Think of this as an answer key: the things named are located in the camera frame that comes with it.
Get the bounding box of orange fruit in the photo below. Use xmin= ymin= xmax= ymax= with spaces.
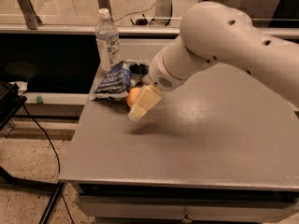
xmin=126 ymin=88 xmax=140 ymax=107

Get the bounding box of left metal rail bracket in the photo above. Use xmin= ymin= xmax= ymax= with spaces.
xmin=17 ymin=0 xmax=42 ymax=30

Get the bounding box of black equipment at left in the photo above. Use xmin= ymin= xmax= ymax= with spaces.
xmin=0 ymin=81 xmax=27 ymax=131

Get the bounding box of black stand leg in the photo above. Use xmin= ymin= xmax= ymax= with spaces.
xmin=0 ymin=166 xmax=64 ymax=224

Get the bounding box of small green object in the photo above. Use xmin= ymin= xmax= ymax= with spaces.
xmin=36 ymin=95 xmax=44 ymax=105

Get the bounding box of grey table drawer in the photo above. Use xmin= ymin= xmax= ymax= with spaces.
xmin=75 ymin=195 xmax=298 ymax=223

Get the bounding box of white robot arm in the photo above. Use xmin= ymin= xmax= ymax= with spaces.
xmin=128 ymin=2 xmax=299 ymax=120

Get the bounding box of blue chip bag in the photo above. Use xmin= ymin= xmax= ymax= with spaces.
xmin=91 ymin=60 xmax=149 ymax=100

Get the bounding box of clear plastic water bottle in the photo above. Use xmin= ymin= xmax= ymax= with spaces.
xmin=95 ymin=8 xmax=121 ymax=73

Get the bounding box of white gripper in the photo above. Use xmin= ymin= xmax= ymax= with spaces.
xmin=128 ymin=50 xmax=185 ymax=120

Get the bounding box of black cable on floor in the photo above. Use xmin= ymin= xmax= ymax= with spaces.
xmin=0 ymin=80 xmax=76 ymax=224

